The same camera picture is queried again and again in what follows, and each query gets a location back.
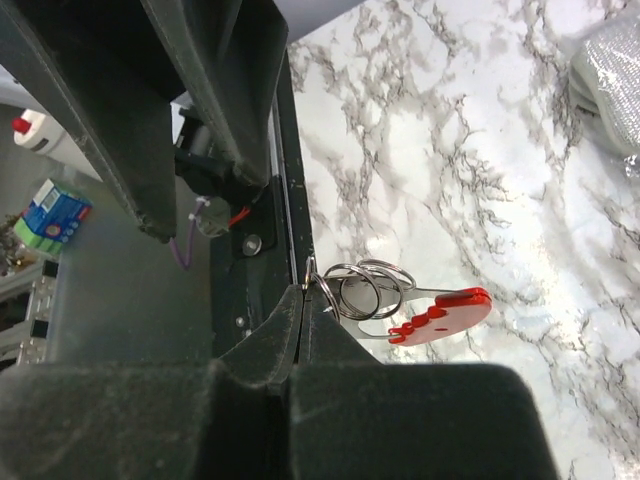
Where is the blue green package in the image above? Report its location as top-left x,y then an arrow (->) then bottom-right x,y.
13,179 -> 93,257

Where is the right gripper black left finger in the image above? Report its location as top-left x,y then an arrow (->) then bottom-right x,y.
1,286 -> 304,479

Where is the white cylinder red cap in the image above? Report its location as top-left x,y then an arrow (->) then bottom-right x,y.
11,109 -> 77,164

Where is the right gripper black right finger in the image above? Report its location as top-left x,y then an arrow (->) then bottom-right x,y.
282,287 -> 558,479

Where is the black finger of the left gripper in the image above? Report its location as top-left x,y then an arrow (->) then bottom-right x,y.
1,1 -> 177,243
143,0 -> 288,185

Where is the clear plastic bag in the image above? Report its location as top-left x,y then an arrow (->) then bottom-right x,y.
569,11 -> 639,178

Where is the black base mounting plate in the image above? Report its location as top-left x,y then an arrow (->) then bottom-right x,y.
210,57 -> 314,357

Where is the metal keyring coil red holder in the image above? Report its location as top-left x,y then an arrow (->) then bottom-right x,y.
304,256 -> 493,347

